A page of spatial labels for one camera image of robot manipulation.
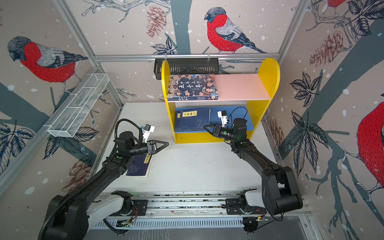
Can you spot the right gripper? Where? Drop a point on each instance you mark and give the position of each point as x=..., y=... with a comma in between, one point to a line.
x=218, y=130

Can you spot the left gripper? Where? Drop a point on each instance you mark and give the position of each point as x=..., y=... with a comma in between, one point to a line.
x=154, y=150

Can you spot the blue book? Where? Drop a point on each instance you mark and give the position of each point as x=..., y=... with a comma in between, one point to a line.
x=141, y=166
x=177, y=129
x=194, y=118

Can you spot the large illustrated box book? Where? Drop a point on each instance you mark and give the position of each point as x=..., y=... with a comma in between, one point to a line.
x=193, y=87

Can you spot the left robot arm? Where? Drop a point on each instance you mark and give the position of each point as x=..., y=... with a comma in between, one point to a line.
x=67, y=217

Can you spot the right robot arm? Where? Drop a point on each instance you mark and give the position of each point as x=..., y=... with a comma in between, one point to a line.
x=280, y=191

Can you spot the yellow pink blue bookshelf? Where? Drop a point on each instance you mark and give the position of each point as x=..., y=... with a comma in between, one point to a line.
x=245, y=96

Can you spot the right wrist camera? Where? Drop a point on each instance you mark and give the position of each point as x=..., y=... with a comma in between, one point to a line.
x=224, y=118

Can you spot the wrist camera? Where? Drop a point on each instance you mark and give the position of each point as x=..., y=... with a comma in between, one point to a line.
x=224, y=118
x=147, y=130

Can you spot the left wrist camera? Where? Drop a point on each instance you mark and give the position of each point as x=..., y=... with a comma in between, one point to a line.
x=147, y=130

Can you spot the black slotted wall basket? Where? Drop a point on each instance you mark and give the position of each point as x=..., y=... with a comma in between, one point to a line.
x=194, y=66

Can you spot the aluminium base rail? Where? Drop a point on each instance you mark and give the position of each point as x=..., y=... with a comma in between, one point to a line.
x=177, y=211

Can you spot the white wire mesh basket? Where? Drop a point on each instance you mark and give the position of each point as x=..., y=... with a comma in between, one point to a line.
x=71, y=118

